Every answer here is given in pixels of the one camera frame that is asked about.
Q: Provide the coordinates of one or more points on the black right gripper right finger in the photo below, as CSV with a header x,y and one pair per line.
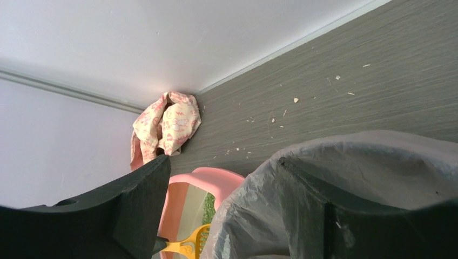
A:
x,y
324,221

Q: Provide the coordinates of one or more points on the green cat litter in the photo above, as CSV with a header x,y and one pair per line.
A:
x,y
208,209

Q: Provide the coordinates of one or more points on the orange litter scoop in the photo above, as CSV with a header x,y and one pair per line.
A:
x,y
191,247

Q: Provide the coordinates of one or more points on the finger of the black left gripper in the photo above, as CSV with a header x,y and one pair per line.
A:
x,y
160,244

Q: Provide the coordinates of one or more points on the pink floral cloth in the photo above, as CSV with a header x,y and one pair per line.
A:
x,y
163,127

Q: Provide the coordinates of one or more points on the pink plastic trash bag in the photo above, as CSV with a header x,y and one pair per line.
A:
x,y
397,169

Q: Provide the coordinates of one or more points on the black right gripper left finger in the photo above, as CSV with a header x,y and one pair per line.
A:
x,y
117,220

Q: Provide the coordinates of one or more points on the pink litter box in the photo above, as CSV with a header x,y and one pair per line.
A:
x,y
183,207

